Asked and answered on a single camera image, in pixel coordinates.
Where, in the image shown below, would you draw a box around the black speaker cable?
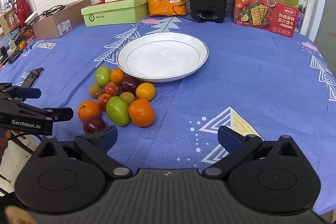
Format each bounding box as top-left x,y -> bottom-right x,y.
172,0 -> 204,24

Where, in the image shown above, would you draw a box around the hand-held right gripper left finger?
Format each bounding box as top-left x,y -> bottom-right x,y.
33,125 -> 133,179

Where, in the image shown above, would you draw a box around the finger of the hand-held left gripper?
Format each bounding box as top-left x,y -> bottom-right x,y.
0,102 -> 74,122
0,83 -> 42,102

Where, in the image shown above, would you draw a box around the orange tangerine with stem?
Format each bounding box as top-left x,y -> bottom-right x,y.
78,100 -> 102,122

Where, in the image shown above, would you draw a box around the small brown box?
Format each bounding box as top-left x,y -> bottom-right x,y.
0,9 -> 19,33

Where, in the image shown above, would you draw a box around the black flat device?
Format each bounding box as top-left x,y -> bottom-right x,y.
22,68 -> 44,88

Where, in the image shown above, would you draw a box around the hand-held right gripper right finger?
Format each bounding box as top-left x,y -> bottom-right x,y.
202,126 -> 301,177

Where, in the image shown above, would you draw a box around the brown cardboard box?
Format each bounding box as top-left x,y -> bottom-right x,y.
33,0 -> 91,41

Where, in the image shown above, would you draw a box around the small tangerine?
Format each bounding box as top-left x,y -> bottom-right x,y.
110,68 -> 125,85

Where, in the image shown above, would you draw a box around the black tangled cables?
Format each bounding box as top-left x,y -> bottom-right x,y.
25,5 -> 66,28

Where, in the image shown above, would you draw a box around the red cracker box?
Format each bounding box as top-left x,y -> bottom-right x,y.
233,0 -> 300,38

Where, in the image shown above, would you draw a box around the yellow-orange tomato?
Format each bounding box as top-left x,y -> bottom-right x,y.
135,82 -> 156,101

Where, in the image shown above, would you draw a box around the small brownish green tomato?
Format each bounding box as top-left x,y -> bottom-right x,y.
120,92 -> 135,105
89,85 -> 102,99

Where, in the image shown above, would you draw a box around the green plum with red blush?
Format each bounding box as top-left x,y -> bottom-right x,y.
94,66 -> 112,87

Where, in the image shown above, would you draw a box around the green shoe box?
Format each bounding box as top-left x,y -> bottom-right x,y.
81,0 -> 149,27

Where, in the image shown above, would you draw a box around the white dish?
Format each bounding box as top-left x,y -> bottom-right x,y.
24,11 -> 38,24

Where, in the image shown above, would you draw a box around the blue printed tablecloth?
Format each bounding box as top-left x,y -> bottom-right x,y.
0,14 -> 336,215

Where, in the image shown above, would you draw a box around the white plate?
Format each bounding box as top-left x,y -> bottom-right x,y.
117,32 -> 209,83

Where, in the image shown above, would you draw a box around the red kettle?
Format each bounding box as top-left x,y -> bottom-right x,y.
13,0 -> 27,22

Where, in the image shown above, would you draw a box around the dark red plum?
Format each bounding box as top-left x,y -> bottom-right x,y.
83,116 -> 106,134
120,76 -> 141,96

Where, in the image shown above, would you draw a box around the small red tomato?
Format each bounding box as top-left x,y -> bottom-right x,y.
97,93 -> 112,111
103,82 -> 120,97

